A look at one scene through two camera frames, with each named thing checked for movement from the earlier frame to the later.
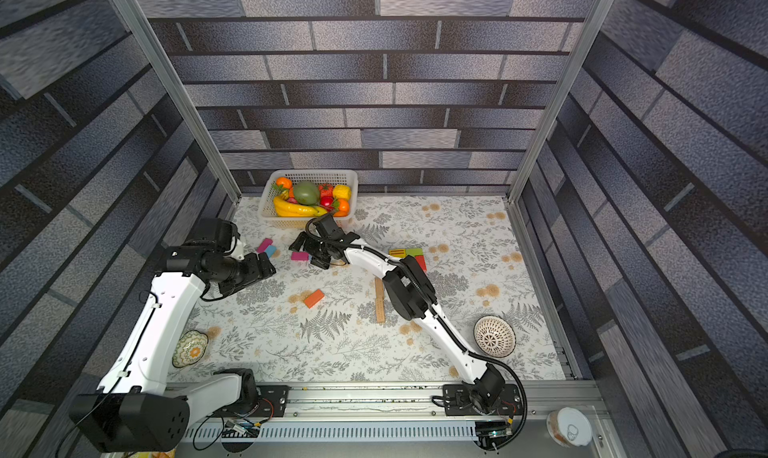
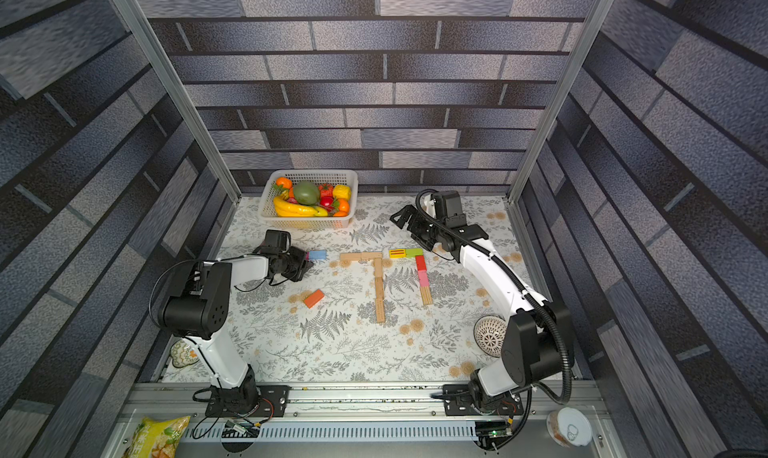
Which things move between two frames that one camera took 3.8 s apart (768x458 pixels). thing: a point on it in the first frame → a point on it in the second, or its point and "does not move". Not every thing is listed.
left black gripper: x=257 y=271 → x=306 y=264
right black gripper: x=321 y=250 → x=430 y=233
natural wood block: x=380 y=307 does not move
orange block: x=313 y=298 does not move
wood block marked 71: x=379 y=292 does not move
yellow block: x=401 y=252 does not move
